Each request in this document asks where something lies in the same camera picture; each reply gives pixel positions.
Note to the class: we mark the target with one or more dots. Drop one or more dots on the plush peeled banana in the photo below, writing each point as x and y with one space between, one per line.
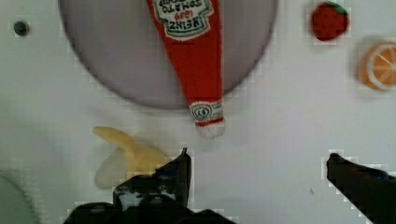
128 160

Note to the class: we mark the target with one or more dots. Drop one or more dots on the red plush ketchup bottle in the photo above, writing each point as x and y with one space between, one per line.
191 31

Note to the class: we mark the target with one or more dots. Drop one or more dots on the red plush strawberry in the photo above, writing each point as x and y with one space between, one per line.
328 21

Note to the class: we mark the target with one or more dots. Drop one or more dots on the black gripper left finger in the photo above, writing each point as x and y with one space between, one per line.
160 198

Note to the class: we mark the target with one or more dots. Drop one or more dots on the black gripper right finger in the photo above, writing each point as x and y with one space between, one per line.
371 190

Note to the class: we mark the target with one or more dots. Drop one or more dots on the lilac round plate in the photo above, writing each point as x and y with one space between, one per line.
118 44

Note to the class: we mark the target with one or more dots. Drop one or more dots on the plush orange slice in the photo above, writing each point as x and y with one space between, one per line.
377 68

